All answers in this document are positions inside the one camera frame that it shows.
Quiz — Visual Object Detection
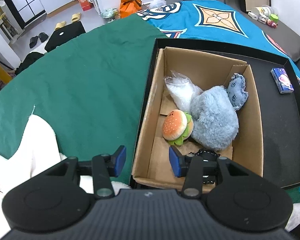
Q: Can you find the black slipper right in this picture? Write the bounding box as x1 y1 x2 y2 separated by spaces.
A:
38 32 49 43

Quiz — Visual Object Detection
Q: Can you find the green cup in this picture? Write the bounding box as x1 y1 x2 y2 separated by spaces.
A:
269 14 279 23

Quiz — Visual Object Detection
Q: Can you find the black shallow tray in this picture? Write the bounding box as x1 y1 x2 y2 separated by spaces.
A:
139 38 300 187

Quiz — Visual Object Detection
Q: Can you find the white fluffy blanket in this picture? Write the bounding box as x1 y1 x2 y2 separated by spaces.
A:
0 114 68 240

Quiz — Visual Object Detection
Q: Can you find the blue patterned blanket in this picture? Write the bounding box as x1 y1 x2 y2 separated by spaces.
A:
135 0 300 83

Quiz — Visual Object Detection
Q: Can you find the white plastic bag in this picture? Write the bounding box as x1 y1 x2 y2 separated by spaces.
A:
148 0 167 9

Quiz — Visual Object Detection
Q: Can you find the blue denim plush toy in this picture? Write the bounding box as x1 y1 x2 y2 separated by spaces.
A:
226 73 249 111

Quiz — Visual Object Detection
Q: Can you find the yellow slipper far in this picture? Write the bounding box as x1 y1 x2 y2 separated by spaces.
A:
71 12 82 23

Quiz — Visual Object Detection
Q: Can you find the burger plush toy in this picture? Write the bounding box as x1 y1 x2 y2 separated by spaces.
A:
162 109 194 146

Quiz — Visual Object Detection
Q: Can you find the green cloth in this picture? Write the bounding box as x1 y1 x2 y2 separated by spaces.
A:
0 14 164 184

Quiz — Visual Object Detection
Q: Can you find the brown cardboard box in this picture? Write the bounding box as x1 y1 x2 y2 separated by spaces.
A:
132 47 263 189

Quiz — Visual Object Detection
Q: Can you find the black slipper left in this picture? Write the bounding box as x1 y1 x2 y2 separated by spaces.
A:
29 36 39 49

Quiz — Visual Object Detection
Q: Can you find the yellow slipper near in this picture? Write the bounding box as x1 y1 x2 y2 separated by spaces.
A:
55 21 66 30

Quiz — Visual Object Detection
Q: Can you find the yellow slipper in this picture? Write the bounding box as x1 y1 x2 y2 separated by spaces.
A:
71 12 82 23
55 21 66 30

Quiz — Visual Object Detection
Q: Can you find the clear bag white stuffing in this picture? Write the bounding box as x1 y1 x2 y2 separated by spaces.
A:
164 70 203 113

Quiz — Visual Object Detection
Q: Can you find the blue fluffy plush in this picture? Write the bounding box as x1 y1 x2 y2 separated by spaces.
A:
190 86 239 151

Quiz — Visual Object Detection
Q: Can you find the orange bag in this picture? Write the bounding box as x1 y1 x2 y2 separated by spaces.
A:
119 0 142 18

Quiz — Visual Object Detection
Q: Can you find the blue tissue pack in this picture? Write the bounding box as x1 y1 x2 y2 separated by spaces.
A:
270 68 294 94

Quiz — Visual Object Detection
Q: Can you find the black white dotted soft item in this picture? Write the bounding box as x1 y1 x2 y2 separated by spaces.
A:
188 148 221 186

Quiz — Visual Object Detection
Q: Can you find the black slipper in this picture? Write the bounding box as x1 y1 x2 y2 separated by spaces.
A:
38 32 49 43
29 36 39 49

